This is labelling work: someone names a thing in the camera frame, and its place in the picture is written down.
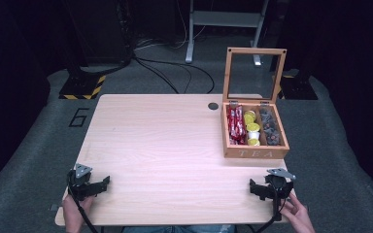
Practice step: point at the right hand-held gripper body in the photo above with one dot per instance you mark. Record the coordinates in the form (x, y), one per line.
(280, 186)

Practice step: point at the dark grey tea packets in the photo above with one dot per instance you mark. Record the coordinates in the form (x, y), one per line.
(270, 127)

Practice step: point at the black cabinet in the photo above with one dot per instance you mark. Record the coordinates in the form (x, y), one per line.
(103, 29)

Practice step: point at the person's left hand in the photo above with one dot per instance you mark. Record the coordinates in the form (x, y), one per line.
(73, 213)

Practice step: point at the wooden box with glass lid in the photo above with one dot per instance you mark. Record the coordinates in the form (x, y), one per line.
(255, 152)

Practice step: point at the striped black stand base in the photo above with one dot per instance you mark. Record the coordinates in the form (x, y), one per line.
(81, 89)

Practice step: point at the bundle of red sachets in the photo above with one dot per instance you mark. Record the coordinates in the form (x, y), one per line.
(235, 124)

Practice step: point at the white metal desk frame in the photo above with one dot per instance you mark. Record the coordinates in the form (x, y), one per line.
(223, 18)

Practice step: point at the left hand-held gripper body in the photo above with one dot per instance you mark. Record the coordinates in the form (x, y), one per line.
(79, 181)

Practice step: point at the yellow-lid capsule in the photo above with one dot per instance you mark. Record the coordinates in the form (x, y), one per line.
(254, 142)
(253, 127)
(248, 119)
(251, 113)

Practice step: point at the person's right hand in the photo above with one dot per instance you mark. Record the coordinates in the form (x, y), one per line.
(296, 210)

